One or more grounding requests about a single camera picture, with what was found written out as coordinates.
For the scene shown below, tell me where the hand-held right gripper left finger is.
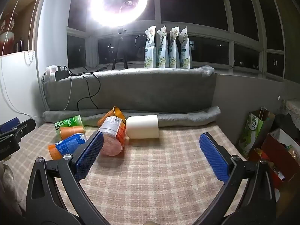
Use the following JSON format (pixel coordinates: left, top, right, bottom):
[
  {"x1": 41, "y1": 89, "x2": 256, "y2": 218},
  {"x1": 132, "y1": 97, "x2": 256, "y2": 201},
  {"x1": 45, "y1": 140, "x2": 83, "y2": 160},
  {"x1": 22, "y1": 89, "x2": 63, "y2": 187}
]
[{"x1": 26, "y1": 131, "x2": 110, "y2": 225}]

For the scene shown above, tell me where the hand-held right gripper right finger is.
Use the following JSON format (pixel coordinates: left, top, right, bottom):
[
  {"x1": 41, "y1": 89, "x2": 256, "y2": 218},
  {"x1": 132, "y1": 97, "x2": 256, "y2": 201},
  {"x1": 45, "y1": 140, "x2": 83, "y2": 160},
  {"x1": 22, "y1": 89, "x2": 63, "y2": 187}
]
[{"x1": 192, "y1": 132, "x2": 277, "y2": 225}]

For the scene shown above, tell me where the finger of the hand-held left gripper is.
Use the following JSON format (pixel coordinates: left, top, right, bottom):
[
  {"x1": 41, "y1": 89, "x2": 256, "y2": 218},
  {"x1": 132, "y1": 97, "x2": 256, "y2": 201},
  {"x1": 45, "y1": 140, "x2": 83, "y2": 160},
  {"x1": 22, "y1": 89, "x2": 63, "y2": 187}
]
[
  {"x1": 0, "y1": 118, "x2": 36, "y2": 146},
  {"x1": 0, "y1": 117, "x2": 20, "y2": 134}
]

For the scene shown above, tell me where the white cup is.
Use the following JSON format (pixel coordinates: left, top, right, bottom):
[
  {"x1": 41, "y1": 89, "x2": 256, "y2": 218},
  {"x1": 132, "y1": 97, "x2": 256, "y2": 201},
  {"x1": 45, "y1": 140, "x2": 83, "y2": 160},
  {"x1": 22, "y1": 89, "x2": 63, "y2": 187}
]
[{"x1": 126, "y1": 114, "x2": 160, "y2": 139}]

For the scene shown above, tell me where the orange cup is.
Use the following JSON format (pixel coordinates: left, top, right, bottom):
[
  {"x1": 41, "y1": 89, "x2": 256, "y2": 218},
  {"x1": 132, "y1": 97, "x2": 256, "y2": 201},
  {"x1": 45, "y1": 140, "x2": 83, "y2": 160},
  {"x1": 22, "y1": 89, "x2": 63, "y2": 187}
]
[{"x1": 97, "y1": 106, "x2": 127, "y2": 127}]

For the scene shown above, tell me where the blue labelled orange bottle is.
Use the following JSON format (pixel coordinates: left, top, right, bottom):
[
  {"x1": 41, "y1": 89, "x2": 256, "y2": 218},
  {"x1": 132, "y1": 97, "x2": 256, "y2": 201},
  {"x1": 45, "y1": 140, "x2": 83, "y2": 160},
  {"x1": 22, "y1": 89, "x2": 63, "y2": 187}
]
[{"x1": 48, "y1": 133, "x2": 88, "y2": 160}]

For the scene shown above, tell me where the orange can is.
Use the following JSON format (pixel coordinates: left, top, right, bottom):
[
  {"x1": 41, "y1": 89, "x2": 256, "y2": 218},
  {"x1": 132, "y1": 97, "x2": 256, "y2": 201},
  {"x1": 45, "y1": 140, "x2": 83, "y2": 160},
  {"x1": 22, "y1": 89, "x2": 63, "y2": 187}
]
[{"x1": 59, "y1": 126, "x2": 86, "y2": 140}]

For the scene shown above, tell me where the pink jar with label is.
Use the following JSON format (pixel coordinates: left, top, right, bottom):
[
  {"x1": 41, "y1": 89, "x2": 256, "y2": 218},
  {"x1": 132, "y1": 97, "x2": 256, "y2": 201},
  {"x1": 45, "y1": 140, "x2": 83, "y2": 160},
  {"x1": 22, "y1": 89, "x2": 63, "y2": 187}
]
[{"x1": 98, "y1": 116, "x2": 126, "y2": 157}]

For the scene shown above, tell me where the white cabinet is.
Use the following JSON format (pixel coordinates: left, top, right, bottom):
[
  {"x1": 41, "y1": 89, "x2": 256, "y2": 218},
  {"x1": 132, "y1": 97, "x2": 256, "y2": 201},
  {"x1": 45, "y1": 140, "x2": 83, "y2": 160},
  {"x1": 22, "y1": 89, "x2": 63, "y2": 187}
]
[{"x1": 0, "y1": 50, "x2": 43, "y2": 125}]

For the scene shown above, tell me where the green paper bag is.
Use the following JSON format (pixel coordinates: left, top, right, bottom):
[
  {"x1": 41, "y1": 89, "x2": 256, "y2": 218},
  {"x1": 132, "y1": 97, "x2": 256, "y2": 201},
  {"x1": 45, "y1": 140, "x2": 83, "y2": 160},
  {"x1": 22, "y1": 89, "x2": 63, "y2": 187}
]
[{"x1": 236, "y1": 108, "x2": 276, "y2": 158}]

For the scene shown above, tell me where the rolled grey towel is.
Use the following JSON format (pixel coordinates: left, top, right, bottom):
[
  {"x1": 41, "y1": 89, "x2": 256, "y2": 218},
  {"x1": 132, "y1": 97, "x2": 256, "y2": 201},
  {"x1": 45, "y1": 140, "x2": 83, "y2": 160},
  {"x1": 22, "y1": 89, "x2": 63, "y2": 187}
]
[{"x1": 42, "y1": 106, "x2": 221, "y2": 128}]

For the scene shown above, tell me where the red cardboard box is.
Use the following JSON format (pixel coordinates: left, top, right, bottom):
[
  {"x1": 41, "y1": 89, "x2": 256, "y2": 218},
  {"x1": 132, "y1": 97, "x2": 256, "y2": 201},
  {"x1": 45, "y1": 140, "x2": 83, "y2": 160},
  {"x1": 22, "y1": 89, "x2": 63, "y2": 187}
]
[{"x1": 248, "y1": 128, "x2": 300, "y2": 188}]

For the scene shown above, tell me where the white power strip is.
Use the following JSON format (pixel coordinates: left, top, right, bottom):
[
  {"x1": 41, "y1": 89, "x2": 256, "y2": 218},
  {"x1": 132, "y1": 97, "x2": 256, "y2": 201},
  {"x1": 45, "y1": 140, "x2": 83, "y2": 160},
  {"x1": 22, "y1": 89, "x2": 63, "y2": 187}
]
[{"x1": 45, "y1": 65, "x2": 62, "y2": 82}]

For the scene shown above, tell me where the plaid table cloth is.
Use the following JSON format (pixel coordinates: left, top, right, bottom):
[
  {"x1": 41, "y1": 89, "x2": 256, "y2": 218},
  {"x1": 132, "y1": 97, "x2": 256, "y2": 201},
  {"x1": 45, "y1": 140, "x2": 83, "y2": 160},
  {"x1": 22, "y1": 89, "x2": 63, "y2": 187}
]
[{"x1": 4, "y1": 121, "x2": 249, "y2": 225}]

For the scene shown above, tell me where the black power adapter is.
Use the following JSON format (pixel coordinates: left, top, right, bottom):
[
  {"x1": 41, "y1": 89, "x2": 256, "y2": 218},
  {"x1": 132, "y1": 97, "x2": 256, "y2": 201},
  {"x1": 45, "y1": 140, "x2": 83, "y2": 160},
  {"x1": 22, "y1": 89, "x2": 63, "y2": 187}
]
[{"x1": 55, "y1": 66, "x2": 70, "y2": 81}]

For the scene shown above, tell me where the dark cloth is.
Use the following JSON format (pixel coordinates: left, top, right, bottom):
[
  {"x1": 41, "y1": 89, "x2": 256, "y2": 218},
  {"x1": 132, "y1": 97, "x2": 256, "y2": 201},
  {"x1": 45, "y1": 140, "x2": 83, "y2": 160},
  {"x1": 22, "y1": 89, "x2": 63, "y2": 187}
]
[{"x1": 274, "y1": 113, "x2": 299, "y2": 135}]

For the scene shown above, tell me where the red vase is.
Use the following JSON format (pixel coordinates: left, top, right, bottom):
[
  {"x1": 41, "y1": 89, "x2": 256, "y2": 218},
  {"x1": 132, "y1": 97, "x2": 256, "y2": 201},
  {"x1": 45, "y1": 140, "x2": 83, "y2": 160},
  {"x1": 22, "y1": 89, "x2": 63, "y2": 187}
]
[{"x1": 0, "y1": 12, "x2": 18, "y2": 56}]

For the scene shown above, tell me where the white green stand-up pouch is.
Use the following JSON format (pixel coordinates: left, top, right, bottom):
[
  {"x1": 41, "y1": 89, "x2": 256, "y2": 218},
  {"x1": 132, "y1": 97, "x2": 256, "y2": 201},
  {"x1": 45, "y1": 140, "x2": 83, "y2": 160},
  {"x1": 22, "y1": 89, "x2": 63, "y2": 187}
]
[
  {"x1": 144, "y1": 25, "x2": 157, "y2": 69},
  {"x1": 156, "y1": 25, "x2": 169, "y2": 68},
  {"x1": 168, "y1": 26, "x2": 181, "y2": 68},
  {"x1": 179, "y1": 27, "x2": 193, "y2": 69}
]

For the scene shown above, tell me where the black tripod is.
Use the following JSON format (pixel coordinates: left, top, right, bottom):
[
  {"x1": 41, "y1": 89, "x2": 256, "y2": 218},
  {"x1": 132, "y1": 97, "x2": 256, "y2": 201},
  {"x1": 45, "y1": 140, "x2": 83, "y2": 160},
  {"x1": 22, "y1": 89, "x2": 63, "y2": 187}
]
[{"x1": 112, "y1": 28, "x2": 128, "y2": 70}]

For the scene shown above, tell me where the thin white cord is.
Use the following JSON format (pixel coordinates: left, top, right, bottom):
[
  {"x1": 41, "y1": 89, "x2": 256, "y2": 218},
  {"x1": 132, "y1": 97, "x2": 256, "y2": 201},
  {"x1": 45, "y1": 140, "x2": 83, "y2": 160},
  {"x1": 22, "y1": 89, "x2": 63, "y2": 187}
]
[{"x1": 0, "y1": 2, "x2": 43, "y2": 119}]

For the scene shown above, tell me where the white cable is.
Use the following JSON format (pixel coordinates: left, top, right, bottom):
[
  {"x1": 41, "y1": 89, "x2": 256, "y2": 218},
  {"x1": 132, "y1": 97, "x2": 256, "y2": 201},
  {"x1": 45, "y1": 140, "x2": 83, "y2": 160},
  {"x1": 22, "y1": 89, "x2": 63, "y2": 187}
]
[{"x1": 63, "y1": 76, "x2": 72, "y2": 111}]

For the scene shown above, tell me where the black cable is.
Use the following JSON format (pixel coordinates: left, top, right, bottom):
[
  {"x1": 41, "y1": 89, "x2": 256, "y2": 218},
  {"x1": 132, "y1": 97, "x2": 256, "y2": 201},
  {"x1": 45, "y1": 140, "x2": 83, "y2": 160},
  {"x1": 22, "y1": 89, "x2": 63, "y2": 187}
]
[{"x1": 67, "y1": 63, "x2": 110, "y2": 110}]

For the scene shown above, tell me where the bead pull cord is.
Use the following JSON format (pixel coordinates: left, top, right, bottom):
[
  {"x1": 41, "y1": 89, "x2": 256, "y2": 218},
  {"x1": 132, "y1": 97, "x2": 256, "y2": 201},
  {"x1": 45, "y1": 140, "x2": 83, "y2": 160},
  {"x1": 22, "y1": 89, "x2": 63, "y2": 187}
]
[{"x1": 24, "y1": 16, "x2": 35, "y2": 65}]

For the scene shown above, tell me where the ring light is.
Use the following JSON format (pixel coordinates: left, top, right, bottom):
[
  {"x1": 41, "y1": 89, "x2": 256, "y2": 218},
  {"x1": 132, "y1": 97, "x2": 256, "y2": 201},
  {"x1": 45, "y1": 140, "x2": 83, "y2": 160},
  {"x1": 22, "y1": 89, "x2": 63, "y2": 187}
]
[{"x1": 88, "y1": 0, "x2": 149, "y2": 28}]

